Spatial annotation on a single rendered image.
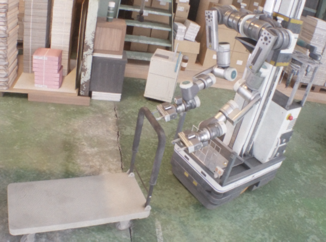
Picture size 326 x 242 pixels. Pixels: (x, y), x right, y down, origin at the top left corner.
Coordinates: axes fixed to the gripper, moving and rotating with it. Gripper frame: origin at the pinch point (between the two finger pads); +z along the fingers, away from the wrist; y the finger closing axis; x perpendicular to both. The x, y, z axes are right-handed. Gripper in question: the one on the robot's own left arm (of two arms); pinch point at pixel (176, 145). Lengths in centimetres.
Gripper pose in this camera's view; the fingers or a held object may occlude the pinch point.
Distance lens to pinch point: 167.5
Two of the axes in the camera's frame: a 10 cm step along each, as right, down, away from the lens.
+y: 3.8, 5.4, -7.5
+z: -9.2, 3.4, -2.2
